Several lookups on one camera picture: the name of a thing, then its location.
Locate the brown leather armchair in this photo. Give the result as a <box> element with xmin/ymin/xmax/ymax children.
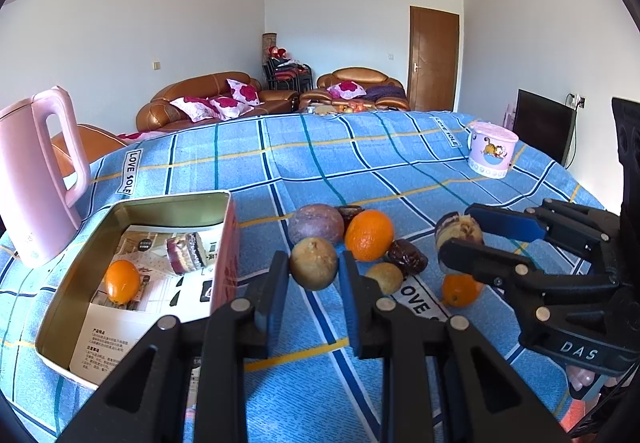
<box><xmin>299</xmin><ymin>67</ymin><xmax>412</xmax><ymax>112</ymax></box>

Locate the cluttered coffee table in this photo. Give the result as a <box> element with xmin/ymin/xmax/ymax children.
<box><xmin>299</xmin><ymin>100</ymin><xmax>382</xmax><ymax>115</ymax></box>

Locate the pink tin box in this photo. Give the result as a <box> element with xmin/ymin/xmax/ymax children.
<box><xmin>35</xmin><ymin>190</ymin><xmax>242</xmax><ymax>386</ymax></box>

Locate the purple passion fruit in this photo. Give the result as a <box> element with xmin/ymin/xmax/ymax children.
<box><xmin>287</xmin><ymin>204</ymin><xmax>346</xmax><ymax>249</ymax></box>

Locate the black television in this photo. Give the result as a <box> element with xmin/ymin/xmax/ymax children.
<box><xmin>512</xmin><ymin>89</ymin><xmax>573</xmax><ymax>168</ymax></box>

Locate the orange leather seat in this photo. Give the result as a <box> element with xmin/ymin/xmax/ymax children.
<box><xmin>50</xmin><ymin>123</ymin><xmax>128</xmax><ymax>164</ymax></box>

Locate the white red floral pillow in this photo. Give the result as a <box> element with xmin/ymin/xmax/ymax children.
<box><xmin>327</xmin><ymin>80</ymin><xmax>367</xmax><ymax>100</ymax></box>
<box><xmin>226</xmin><ymin>78</ymin><xmax>262</xmax><ymax>104</ymax></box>
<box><xmin>209</xmin><ymin>94</ymin><xmax>256</xmax><ymax>120</ymax></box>
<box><xmin>116</xmin><ymin>130</ymin><xmax>167</xmax><ymax>144</ymax></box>
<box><xmin>170</xmin><ymin>96</ymin><xmax>221</xmax><ymax>122</ymax></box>

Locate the brown wooden door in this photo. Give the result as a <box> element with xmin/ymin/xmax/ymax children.
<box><xmin>406</xmin><ymin>5</ymin><xmax>461</xmax><ymax>112</ymax></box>

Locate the long brown leather sofa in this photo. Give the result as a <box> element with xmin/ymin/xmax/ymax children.
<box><xmin>136</xmin><ymin>71</ymin><xmax>301</xmax><ymax>134</ymax></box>

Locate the person's right hand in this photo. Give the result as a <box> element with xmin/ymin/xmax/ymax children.
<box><xmin>567</xmin><ymin>363</ymin><xmax>603</xmax><ymax>396</ymax></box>

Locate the blue plaid tablecloth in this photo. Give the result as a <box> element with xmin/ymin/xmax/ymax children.
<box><xmin>0</xmin><ymin>110</ymin><xmax>621</xmax><ymax>443</ymax></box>

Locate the stack of dark chairs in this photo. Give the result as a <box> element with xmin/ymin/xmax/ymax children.
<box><xmin>262</xmin><ymin>57</ymin><xmax>313</xmax><ymax>91</ymax></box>

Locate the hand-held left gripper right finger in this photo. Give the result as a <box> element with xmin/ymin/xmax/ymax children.
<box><xmin>339</xmin><ymin>253</ymin><xmax>576</xmax><ymax>443</ymax></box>

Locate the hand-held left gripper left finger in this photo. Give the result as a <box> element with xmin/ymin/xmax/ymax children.
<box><xmin>59</xmin><ymin>250</ymin><xmax>291</xmax><ymax>443</ymax></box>

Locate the large orange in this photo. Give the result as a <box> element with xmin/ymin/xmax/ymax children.
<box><xmin>345</xmin><ymin>209</ymin><xmax>396</xmax><ymax>263</ymax></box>

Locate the dark red date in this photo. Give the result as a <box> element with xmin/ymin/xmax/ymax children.
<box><xmin>387</xmin><ymin>239</ymin><xmax>428</xmax><ymax>275</ymax></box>
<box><xmin>337</xmin><ymin>205</ymin><xmax>363</xmax><ymax>228</ymax></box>

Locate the printed paper leaflet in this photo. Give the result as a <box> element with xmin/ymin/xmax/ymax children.
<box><xmin>70</xmin><ymin>223</ymin><xmax>223</xmax><ymax>386</ymax></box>

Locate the purple blanket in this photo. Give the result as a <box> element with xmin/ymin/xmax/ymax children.
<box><xmin>365</xmin><ymin>84</ymin><xmax>405</xmax><ymax>100</ymax></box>

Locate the small brown round fruit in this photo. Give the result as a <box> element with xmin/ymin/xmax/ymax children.
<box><xmin>365</xmin><ymin>262</ymin><xmax>405</xmax><ymax>296</ymax></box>

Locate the small orange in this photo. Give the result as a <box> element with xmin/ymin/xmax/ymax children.
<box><xmin>441</xmin><ymin>273</ymin><xmax>485</xmax><ymax>309</ymax></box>
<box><xmin>105</xmin><ymin>259</ymin><xmax>142</xmax><ymax>306</ymax></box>

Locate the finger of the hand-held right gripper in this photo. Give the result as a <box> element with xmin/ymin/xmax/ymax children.
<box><xmin>439</xmin><ymin>238</ymin><xmax>622</xmax><ymax>341</ymax></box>
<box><xmin>465</xmin><ymin>198</ymin><xmax>623</xmax><ymax>265</ymax></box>

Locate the pink cartoon bucket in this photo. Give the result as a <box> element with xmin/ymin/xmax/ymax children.
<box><xmin>467</xmin><ymin>121</ymin><xmax>520</xmax><ymax>180</ymax></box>

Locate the pink electric kettle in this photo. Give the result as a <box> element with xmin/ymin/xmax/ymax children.
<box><xmin>0</xmin><ymin>85</ymin><xmax>92</xmax><ymax>269</ymax></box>

